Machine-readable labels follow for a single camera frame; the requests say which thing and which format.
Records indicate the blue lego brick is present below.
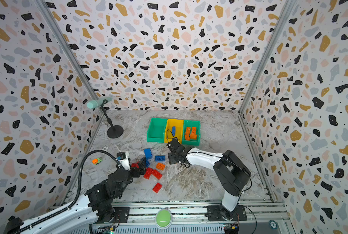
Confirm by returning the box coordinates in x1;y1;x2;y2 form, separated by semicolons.
155;156;166;162
144;148;153;160

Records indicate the orange lego brick low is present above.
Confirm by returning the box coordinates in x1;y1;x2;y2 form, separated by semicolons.
189;133;198;140
156;163;166;171

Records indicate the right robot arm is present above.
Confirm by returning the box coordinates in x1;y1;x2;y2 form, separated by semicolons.
167;137;252;221

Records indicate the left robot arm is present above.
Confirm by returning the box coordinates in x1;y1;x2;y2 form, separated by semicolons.
4;150;147;234

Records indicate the red lego brick middle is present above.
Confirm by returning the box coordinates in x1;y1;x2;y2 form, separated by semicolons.
143;167;153;179

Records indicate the yellow middle bin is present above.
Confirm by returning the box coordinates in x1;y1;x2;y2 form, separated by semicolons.
164;119;184;143

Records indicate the small orange toy car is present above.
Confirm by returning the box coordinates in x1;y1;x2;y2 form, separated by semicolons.
92;158;102;165

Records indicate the left green bin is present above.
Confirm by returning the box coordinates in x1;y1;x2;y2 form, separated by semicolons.
147;118;167;143

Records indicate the green bin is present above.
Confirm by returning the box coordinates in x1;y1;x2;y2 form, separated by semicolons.
182;120;201;146
147;118;167;143

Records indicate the red lego brick right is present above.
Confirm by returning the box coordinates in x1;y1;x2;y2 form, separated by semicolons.
152;169;162;180

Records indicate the blue lego brick top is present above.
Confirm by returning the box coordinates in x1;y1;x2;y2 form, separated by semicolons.
144;148;153;160

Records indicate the right green bin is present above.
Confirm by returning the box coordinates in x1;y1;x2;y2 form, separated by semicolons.
182;120;201;146

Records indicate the lone red lego brick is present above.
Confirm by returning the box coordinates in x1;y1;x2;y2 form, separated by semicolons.
153;183;162;194

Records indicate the green microphone on stand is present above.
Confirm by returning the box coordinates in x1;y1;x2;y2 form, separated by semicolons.
86;97;124;139

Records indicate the green push button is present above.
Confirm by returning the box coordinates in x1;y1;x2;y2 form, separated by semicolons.
155;209;173;230

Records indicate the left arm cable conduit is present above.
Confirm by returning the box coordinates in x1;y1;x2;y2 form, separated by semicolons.
13;150;122;234

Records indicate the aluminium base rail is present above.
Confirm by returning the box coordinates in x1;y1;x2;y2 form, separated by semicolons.
39;200;291;234

